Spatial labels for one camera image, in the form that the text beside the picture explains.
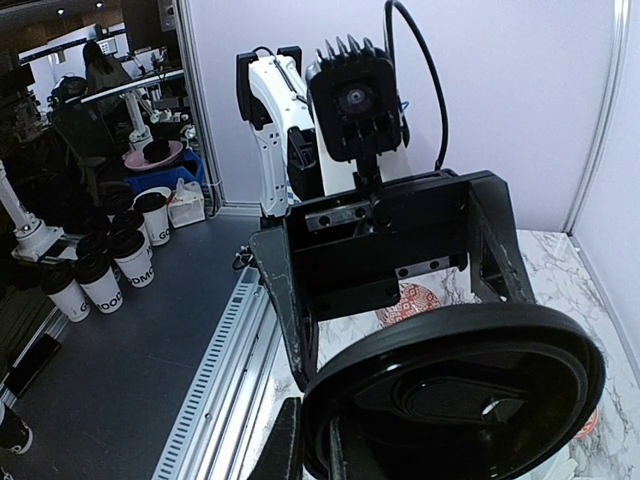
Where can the left aluminium frame post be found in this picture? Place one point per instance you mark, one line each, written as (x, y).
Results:
(190, 61)

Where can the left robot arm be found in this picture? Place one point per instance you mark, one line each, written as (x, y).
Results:
(272, 98)

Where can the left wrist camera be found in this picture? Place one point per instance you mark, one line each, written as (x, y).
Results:
(357, 113)

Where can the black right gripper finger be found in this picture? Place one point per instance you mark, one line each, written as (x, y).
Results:
(285, 446)

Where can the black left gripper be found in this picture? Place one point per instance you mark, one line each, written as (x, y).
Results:
(347, 253)

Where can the aluminium front rail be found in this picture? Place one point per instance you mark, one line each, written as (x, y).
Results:
(213, 428)

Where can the aluminium frame post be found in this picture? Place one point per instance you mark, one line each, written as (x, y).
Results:
(190, 61)
(622, 12)

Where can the black plastic cup lid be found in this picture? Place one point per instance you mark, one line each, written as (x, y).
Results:
(469, 391)

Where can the right aluminium frame post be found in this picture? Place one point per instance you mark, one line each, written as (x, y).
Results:
(622, 12)

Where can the red patterned bowl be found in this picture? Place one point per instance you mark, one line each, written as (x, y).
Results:
(589, 425)
(414, 299)

